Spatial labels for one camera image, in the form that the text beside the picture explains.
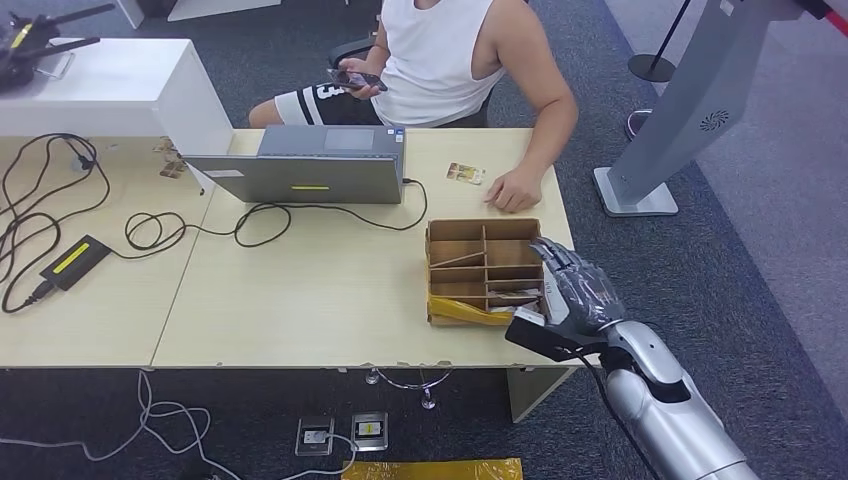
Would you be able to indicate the person's right hand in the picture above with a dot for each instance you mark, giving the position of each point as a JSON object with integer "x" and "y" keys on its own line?
{"x": 368, "y": 86}

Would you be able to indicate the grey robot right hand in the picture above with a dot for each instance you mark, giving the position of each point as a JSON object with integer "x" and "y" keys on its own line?
{"x": 593, "y": 298}

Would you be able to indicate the person's left hand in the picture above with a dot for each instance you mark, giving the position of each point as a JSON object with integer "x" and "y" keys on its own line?
{"x": 517, "y": 192}

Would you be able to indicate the black smartphone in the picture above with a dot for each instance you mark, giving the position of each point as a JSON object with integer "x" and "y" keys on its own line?
{"x": 348, "y": 79}

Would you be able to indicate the orange ID card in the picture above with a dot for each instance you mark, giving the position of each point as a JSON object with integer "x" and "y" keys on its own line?
{"x": 465, "y": 173}

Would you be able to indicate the person's left forearm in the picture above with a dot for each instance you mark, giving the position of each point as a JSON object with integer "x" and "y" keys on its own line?
{"x": 553, "y": 136}

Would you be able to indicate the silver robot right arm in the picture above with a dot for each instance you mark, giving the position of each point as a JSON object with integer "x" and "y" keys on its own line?
{"x": 669, "y": 411}

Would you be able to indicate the person's right forearm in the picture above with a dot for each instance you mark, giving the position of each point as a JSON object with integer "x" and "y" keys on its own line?
{"x": 379, "y": 50}

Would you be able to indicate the person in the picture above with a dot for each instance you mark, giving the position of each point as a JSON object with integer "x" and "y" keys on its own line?
{"x": 437, "y": 53}

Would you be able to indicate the cardboard divider box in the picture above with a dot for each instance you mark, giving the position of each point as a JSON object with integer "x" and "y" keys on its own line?
{"x": 465, "y": 230}

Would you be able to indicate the grey laptop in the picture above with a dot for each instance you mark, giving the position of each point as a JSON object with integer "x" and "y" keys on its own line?
{"x": 321, "y": 174}

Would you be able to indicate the wooden desk leg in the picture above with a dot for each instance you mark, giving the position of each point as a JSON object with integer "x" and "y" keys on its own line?
{"x": 531, "y": 391}

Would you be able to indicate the round stanchion base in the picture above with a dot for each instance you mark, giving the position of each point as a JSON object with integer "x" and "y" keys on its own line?
{"x": 634, "y": 122}

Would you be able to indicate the white furniture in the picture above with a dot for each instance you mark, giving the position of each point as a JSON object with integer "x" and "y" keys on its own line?
{"x": 220, "y": 6}

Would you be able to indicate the grey kiosk stand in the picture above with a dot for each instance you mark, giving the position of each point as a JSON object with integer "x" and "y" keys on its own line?
{"x": 696, "y": 99}

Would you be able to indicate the brown sticker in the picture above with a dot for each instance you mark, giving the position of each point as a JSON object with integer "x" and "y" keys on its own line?
{"x": 172, "y": 170}
{"x": 164, "y": 146}

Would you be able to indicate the yellow plastic bag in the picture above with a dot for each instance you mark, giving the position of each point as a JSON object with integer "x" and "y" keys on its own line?
{"x": 432, "y": 470}

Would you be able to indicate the white cabinet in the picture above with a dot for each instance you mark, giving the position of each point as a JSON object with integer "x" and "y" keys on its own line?
{"x": 99, "y": 78}

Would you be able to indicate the clear acrylic stand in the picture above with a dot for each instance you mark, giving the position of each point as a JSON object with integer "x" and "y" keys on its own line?
{"x": 57, "y": 65}

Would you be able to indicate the floor socket with white plug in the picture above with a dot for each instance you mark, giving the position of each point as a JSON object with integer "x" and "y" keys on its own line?
{"x": 314, "y": 437}

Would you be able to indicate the black power adapter yellow label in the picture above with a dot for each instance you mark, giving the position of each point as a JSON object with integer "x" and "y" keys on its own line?
{"x": 74, "y": 262}

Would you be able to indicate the black device with antennas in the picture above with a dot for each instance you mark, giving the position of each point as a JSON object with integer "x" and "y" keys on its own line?
{"x": 20, "y": 45}

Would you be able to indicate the red barrier belt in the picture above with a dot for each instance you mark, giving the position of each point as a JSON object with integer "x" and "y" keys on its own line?
{"x": 836, "y": 23}

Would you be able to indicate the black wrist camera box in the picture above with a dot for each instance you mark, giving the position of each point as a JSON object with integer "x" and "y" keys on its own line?
{"x": 543, "y": 338}

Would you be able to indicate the black stanchion post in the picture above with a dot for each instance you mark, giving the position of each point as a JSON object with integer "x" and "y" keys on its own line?
{"x": 651, "y": 67}

